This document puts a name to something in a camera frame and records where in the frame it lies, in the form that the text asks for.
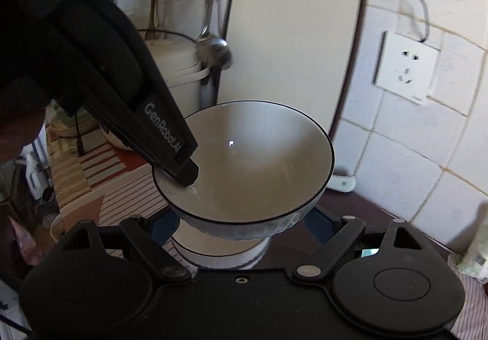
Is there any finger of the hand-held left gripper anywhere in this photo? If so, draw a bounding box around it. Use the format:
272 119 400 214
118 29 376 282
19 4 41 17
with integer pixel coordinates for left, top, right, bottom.
82 99 170 176
131 73 199 188

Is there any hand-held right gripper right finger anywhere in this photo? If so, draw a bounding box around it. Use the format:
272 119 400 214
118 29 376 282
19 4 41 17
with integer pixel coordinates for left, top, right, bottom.
292 206 425 280

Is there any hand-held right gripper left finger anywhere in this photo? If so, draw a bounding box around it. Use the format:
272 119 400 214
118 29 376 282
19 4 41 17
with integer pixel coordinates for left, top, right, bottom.
57 210 193 281

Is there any white bowl dark rim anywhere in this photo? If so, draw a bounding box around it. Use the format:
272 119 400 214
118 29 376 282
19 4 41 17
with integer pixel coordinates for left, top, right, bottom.
171 233 269 270
152 100 335 242

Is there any red striped cloth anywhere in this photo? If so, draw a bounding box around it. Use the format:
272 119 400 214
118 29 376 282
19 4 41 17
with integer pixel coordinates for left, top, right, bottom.
48 130 149 219

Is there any round striped mat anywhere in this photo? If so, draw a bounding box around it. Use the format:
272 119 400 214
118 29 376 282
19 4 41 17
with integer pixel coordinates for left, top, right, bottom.
97 168 199 268

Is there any white cutting board stand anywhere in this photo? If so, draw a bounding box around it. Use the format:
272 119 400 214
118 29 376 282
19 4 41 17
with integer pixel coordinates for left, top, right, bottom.
330 170 357 193

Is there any white rice cooker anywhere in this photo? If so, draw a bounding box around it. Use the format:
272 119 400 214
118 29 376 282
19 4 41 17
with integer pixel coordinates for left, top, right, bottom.
137 29 210 123

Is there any metal ladle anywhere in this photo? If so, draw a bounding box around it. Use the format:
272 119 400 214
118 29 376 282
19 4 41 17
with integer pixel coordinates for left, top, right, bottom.
195 0 232 70

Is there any white cutting board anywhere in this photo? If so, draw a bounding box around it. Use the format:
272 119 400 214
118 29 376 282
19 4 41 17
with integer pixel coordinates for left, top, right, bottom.
215 0 367 176

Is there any white plastic bag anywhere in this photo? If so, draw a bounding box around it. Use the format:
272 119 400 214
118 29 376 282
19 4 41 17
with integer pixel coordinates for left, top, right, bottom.
455 201 488 283

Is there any pink striped cloth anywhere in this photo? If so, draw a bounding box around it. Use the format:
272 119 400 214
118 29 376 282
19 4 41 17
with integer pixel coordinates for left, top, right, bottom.
444 252 488 340

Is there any white wall socket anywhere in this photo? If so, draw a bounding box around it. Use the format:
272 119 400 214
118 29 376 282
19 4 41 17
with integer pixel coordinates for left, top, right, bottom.
374 30 439 106

